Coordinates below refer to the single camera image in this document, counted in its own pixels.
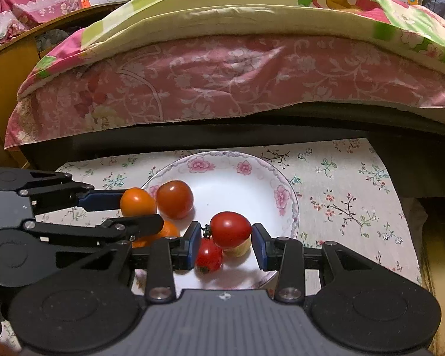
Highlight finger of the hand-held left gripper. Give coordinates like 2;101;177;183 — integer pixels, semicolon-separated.
20;171;127;214
22;214;165;247

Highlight green yellow cartoon quilt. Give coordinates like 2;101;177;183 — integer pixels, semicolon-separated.
33;0;445;79

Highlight white floral plate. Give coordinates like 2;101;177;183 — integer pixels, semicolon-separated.
139;150;301;290

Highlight floral tablecloth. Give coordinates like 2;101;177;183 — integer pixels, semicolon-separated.
35;138;422;297

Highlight small orange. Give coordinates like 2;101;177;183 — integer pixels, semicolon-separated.
131;220;181;249

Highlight clear plastic bags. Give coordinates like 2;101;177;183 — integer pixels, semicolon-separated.
0;10;26;51

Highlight pink floral bed sheet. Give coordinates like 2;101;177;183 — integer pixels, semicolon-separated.
4;35;445;151

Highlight orange-red tomato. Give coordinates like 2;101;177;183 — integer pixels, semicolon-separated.
156;180;194;220

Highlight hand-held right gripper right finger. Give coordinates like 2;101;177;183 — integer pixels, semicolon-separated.
252;222;373;303

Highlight yellow wooden cabinet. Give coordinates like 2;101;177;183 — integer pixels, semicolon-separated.
0;2;134;171

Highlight brown longan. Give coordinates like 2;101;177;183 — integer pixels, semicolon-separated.
222;236;252;258

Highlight red tomato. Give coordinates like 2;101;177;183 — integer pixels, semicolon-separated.
195;238;223;274
209;211;252;249

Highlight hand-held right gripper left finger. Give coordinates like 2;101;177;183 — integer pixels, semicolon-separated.
85;221;202;303

